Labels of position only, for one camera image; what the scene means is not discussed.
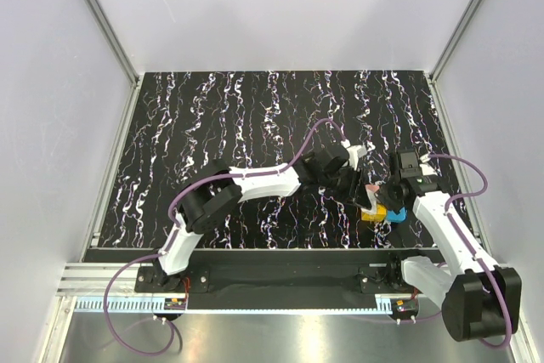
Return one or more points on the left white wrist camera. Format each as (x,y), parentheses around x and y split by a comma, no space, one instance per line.
(355,153)

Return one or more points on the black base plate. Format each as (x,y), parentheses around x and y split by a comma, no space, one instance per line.
(281,279)

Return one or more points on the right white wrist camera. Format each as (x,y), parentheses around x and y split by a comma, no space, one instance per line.
(426,166)

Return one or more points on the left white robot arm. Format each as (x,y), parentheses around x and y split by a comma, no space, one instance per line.
(204,204)

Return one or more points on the right aluminium frame post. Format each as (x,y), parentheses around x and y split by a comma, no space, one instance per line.
(469,13)

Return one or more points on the yellow socket cube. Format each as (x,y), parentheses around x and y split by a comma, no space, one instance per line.
(377,216)

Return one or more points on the pink plug adapter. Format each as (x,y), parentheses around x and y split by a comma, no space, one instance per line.
(372,187)

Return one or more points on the blue folding extension socket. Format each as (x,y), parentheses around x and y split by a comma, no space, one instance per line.
(396,217)

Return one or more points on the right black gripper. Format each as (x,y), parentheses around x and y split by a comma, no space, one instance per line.
(383,195)

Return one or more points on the slotted cable duct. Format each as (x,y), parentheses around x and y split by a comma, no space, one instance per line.
(131,304)

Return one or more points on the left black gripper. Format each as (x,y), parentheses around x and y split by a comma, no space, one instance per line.
(354,193)

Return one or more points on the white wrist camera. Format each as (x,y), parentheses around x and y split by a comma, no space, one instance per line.
(355,153)
(426,166)

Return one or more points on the aluminium frame post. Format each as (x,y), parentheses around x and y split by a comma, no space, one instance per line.
(112,40)
(469,13)

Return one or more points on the left aluminium frame post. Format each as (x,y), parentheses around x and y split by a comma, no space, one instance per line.
(112,40)

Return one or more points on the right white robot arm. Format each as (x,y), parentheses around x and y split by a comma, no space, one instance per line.
(478,298)

